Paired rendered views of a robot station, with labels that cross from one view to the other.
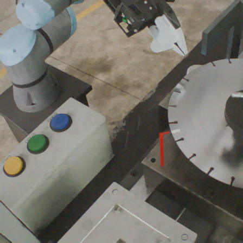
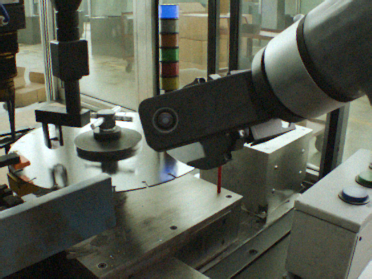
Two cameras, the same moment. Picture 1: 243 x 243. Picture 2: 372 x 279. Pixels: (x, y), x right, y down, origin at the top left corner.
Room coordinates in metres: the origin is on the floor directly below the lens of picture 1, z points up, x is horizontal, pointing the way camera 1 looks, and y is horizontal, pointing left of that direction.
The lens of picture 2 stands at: (0.94, -0.15, 1.19)
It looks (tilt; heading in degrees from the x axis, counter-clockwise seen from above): 21 degrees down; 177
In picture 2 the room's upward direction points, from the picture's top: straight up
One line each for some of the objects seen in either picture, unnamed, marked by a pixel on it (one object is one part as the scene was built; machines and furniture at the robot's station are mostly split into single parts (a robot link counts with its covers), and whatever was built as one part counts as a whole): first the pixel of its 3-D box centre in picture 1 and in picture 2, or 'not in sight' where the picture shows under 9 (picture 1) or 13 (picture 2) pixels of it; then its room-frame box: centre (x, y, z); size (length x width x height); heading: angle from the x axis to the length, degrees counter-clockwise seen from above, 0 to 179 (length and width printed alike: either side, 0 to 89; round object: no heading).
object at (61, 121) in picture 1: (61, 122); (354, 196); (0.46, 0.13, 0.90); 0.04 x 0.04 x 0.02
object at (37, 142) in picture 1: (38, 144); (369, 181); (0.41, 0.18, 0.90); 0.04 x 0.04 x 0.02
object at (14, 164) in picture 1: (14, 166); not in sight; (0.36, 0.23, 0.90); 0.04 x 0.04 x 0.02
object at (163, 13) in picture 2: not in sight; (169, 10); (0.06, -0.15, 1.14); 0.05 x 0.04 x 0.03; 43
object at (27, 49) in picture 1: (22, 52); not in sight; (0.74, 0.24, 0.91); 0.13 x 0.12 x 0.14; 140
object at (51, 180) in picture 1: (52, 167); (353, 216); (0.40, 0.17, 0.82); 0.28 x 0.11 x 0.15; 133
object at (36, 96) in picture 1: (32, 83); not in sight; (0.73, 0.24, 0.80); 0.15 x 0.15 x 0.10
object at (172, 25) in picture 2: not in sight; (169, 25); (0.06, -0.15, 1.11); 0.05 x 0.04 x 0.03; 43
